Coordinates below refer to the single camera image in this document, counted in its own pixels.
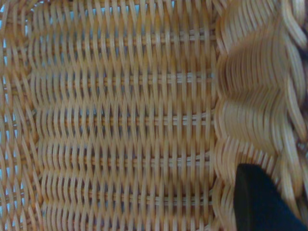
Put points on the orange-brown wicker basket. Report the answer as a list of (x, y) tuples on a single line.
[(120, 115)]

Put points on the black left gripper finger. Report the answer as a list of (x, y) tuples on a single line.
[(257, 204)]

